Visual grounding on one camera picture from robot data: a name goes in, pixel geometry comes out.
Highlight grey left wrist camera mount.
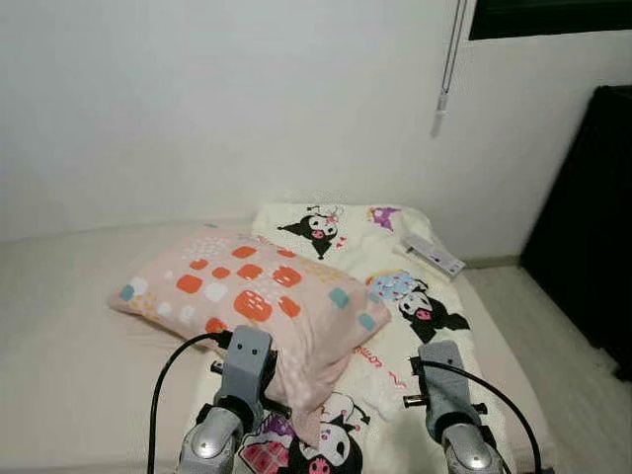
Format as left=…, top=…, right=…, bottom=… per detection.
left=222, top=326, right=276, bottom=406

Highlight cream cartoon print blanket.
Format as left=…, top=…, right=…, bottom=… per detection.
left=193, top=202, right=539, bottom=474

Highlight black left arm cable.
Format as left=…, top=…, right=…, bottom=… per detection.
left=148, top=331, right=233, bottom=474

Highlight white blind wand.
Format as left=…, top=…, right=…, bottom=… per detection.
left=433, top=0, right=470, bottom=115

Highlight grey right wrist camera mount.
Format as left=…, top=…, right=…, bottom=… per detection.
left=418, top=342, right=473, bottom=431

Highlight black wardrobe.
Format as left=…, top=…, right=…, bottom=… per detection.
left=520, top=86, right=632, bottom=381

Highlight pink pillow with orange patches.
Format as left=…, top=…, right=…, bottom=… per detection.
left=109, top=225, right=391, bottom=445

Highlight dark window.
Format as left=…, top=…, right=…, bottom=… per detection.
left=469, top=0, right=632, bottom=40

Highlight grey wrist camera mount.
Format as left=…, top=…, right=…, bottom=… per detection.
left=418, top=342, right=473, bottom=431
left=222, top=326, right=276, bottom=406

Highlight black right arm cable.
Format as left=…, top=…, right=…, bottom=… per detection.
left=413, top=359, right=544, bottom=474

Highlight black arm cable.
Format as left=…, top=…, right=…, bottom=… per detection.
left=413, top=359, right=544, bottom=474
left=148, top=331, right=233, bottom=474

